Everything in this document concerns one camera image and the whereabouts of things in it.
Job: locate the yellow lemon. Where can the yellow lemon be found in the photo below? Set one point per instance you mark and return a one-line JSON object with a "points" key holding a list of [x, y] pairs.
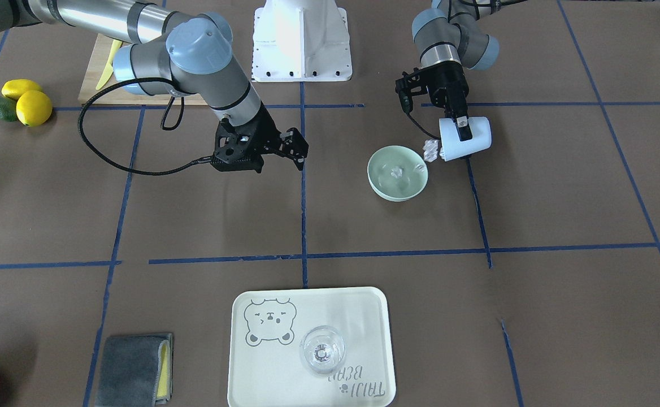
{"points": [[34, 108], [14, 89]]}

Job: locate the green bowl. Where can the green bowl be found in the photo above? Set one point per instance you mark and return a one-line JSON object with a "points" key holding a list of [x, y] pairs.
{"points": [[385, 187]]}

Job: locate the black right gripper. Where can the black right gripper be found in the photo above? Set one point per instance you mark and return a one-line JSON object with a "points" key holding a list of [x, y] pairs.
{"points": [[264, 134]]}

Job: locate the yellow lemon back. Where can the yellow lemon back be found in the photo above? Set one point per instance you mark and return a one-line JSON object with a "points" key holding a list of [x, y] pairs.
{"points": [[14, 89]]}

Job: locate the cream bear tray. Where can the cream bear tray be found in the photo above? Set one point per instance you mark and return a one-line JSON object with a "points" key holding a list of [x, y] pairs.
{"points": [[265, 366]]}

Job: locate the grey yellow cloth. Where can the grey yellow cloth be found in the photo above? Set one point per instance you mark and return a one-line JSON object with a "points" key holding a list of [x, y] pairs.
{"points": [[136, 370]]}

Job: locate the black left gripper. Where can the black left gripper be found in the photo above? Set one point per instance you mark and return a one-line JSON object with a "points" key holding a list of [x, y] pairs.
{"points": [[452, 85]]}

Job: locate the clear ice cubes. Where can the clear ice cubes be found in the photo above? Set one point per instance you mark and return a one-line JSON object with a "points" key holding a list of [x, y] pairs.
{"points": [[430, 150]]}

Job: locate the yellow plastic knife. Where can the yellow plastic knife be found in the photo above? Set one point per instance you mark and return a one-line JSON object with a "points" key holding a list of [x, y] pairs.
{"points": [[108, 69]]}

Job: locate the clear wine glass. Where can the clear wine glass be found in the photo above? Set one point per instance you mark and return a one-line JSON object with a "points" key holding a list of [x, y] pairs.
{"points": [[323, 350]]}

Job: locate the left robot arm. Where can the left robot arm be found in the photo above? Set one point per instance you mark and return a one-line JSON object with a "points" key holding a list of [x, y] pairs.
{"points": [[449, 40]]}

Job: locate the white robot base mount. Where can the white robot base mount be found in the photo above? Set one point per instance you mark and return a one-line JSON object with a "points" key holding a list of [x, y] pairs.
{"points": [[301, 41]]}

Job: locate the bamboo cutting board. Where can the bamboo cutting board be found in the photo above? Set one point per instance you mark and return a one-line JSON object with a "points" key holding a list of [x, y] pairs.
{"points": [[94, 71]]}

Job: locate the yellow lemon front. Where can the yellow lemon front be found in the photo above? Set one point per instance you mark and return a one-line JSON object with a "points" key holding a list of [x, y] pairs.
{"points": [[34, 108]]}

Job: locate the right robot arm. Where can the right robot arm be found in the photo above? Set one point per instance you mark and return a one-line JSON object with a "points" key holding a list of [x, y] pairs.
{"points": [[169, 52]]}

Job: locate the light blue cup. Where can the light blue cup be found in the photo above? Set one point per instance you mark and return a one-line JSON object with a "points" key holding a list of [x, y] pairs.
{"points": [[451, 146]]}

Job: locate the green lime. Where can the green lime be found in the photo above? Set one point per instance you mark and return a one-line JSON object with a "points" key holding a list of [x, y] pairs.
{"points": [[8, 110]]}

